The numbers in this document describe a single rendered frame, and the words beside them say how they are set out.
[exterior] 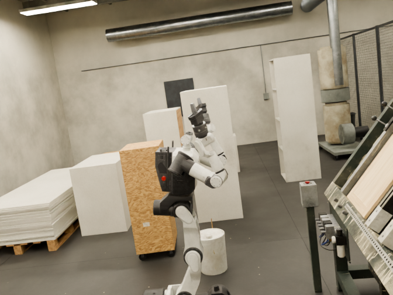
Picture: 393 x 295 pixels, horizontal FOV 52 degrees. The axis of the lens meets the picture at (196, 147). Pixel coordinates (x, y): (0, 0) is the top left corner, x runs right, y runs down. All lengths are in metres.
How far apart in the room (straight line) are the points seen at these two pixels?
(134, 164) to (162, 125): 2.77
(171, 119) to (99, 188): 2.04
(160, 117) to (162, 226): 2.93
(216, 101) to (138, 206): 1.70
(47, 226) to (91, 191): 0.71
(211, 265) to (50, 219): 2.32
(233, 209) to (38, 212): 2.48
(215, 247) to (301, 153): 3.34
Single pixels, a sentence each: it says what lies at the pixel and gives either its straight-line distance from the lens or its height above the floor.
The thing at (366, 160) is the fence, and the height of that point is 1.13.
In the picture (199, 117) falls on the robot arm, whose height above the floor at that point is 1.63.
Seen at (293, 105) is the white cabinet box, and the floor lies 1.26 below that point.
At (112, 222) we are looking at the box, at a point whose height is 0.15.
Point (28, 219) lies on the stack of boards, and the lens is 5.55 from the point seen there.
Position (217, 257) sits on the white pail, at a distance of 3.99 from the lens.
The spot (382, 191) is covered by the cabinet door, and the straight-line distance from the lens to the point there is 2.68.
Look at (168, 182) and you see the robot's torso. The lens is 2.80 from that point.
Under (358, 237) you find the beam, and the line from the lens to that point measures 2.53.
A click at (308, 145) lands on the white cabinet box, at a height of 0.58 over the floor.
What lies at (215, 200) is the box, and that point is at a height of 0.28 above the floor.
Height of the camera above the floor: 1.83
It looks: 9 degrees down
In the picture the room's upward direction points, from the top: 8 degrees counter-clockwise
